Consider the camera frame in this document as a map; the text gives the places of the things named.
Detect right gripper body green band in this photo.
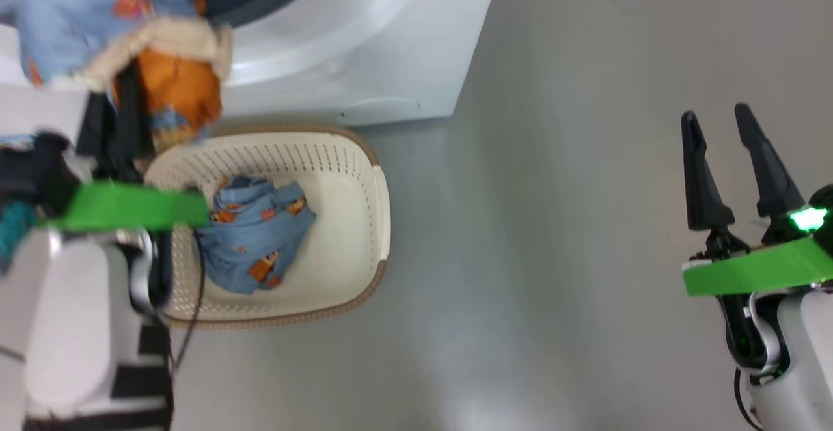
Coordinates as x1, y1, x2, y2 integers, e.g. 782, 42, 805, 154
682, 226, 833, 297

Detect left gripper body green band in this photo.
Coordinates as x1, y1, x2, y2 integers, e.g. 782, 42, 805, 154
39, 180, 209, 233

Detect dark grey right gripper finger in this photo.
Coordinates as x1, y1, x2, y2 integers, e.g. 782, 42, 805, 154
734, 102, 806, 243
680, 111, 736, 231

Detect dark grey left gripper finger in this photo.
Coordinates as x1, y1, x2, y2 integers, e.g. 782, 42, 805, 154
112, 60, 156, 183
77, 91, 110, 181

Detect blue orange bear face garment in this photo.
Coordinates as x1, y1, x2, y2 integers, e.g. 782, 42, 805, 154
0, 0, 233, 153

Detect blue bear print trousers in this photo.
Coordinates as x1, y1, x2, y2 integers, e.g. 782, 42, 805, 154
195, 176, 318, 295

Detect cream perforated laundry basket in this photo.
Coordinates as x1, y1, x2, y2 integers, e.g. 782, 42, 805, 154
143, 125, 391, 329

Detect white washing machine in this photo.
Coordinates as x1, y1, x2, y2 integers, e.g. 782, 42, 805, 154
0, 0, 503, 139

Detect thin black cable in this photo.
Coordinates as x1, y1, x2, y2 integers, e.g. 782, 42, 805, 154
169, 229, 206, 373

